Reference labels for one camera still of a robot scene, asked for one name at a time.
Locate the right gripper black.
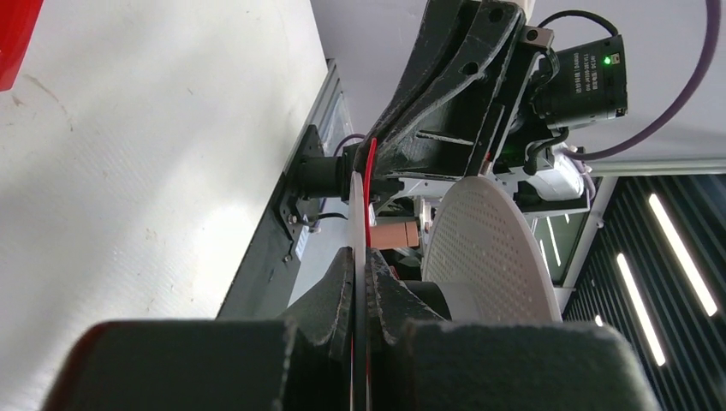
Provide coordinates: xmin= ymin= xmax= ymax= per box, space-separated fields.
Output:
xmin=354 ymin=1 xmax=553 ymax=180

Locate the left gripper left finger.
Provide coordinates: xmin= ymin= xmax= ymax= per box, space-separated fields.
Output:
xmin=280 ymin=247 xmax=354 ymax=361

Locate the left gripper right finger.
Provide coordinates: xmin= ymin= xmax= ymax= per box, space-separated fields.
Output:
xmin=366 ymin=247 xmax=451 ymax=360

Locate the white translucent cable spool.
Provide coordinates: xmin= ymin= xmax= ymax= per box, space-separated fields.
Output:
xmin=350 ymin=174 xmax=561 ymax=410

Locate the thin red wire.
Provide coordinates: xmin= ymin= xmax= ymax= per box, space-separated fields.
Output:
xmin=362 ymin=137 xmax=379 ymax=249

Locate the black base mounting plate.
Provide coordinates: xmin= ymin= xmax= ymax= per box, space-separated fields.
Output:
xmin=217 ymin=124 xmax=352 ymax=319

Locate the red two-compartment bin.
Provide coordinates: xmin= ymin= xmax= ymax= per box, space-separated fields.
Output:
xmin=1 ymin=0 xmax=44 ymax=92

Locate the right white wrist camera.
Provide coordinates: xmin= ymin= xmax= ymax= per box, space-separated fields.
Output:
xmin=494 ymin=143 xmax=596 ymax=202

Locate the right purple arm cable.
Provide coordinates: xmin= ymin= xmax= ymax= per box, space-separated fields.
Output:
xmin=561 ymin=0 xmax=723 ymax=163

